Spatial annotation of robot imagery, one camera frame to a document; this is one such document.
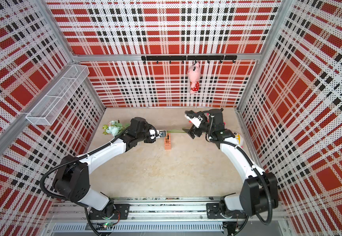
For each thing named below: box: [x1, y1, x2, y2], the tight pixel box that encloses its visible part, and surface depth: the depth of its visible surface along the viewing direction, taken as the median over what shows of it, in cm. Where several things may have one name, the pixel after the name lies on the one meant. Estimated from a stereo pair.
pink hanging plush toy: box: [187, 60, 201, 95], surface depth 94 cm
